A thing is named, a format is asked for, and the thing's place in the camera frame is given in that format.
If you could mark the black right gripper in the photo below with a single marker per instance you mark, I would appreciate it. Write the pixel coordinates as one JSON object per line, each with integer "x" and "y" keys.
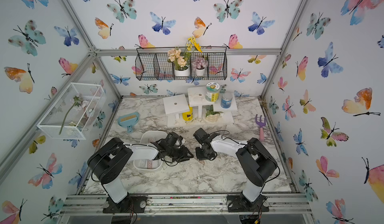
{"x": 199, "y": 157}

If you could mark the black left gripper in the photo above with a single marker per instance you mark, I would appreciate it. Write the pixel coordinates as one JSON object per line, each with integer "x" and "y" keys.
{"x": 184, "y": 155}

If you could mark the white storage box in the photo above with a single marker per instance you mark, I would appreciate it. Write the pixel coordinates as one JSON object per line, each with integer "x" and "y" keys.
{"x": 145, "y": 150}

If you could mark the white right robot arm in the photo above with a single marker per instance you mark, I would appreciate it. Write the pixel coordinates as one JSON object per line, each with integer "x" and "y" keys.
{"x": 256, "y": 161}

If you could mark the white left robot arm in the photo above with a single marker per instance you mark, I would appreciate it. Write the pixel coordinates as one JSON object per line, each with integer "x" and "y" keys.
{"x": 108, "y": 162}

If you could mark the cream bubble plant pot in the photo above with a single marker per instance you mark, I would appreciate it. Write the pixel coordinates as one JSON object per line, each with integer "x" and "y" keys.
{"x": 212, "y": 116}

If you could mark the yellow can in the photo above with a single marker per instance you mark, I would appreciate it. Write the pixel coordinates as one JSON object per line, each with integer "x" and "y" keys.
{"x": 188, "y": 116}

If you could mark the white tiered display stand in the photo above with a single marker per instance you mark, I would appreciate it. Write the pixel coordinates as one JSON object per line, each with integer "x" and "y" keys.
{"x": 178, "y": 104}

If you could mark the teal dustpan brush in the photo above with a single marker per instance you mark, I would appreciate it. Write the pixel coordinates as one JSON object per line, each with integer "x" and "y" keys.
{"x": 129, "y": 121}

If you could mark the blue lidded jar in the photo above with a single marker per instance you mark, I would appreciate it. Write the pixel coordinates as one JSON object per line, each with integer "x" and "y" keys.
{"x": 226, "y": 100}

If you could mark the purple pink garden rake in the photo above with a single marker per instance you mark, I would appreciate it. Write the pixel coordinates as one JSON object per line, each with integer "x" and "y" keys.
{"x": 261, "y": 123}

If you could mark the sunflower seed jar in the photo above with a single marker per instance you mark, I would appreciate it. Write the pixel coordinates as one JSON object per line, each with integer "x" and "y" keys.
{"x": 212, "y": 91}

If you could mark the white pot purple flowers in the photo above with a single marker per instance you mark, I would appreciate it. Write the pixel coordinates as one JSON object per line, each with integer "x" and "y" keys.
{"x": 199, "y": 65}

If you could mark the white pot beige flowers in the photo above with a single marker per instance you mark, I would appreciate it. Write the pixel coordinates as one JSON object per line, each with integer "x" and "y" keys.
{"x": 180, "y": 58}

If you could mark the artificial pink flower stem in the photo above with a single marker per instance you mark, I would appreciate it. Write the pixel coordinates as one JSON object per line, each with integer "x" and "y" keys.
{"x": 75, "y": 112}

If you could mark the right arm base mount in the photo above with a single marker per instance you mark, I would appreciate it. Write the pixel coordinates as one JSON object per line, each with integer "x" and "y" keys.
{"x": 239, "y": 204}

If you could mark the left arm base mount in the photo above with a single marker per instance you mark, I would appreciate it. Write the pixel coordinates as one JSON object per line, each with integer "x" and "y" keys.
{"x": 130, "y": 204}

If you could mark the black wire wall basket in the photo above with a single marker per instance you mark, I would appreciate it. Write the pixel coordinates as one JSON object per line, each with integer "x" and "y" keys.
{"x": 171, "y": 64}

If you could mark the white mesh wall box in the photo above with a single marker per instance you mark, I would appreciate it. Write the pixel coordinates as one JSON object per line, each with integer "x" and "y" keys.
{"x": 51, "y": 122}

